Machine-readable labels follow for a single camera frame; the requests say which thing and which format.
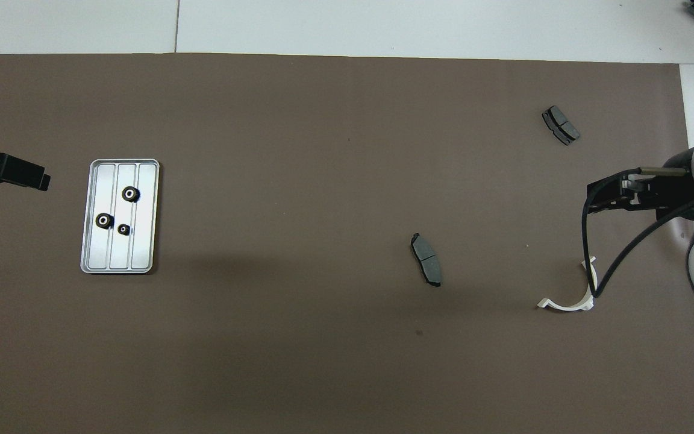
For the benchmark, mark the brown table mat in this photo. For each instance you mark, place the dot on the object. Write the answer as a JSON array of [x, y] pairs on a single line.
[[293, 150]]

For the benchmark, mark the white curved plastic bracket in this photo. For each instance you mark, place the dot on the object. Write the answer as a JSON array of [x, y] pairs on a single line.
[[570, 306]]

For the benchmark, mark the long dark brake pad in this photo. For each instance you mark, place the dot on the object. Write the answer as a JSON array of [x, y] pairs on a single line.
[[426, 259]]

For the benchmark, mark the small black bearing gear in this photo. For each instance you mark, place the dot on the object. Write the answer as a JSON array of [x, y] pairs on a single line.
[[123, 229]]

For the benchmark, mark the silver metal tray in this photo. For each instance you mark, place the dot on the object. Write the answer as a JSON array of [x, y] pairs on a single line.
[[145, 241]]

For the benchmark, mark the short dark brake pad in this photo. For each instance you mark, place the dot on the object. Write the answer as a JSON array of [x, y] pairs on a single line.
[[561, 125]]

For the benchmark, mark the large black bearing gear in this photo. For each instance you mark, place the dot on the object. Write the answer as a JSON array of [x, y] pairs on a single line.
[[104, 220], [131, 194]]

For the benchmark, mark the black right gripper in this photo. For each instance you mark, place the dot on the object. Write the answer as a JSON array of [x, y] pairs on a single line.
[[678, 190]]

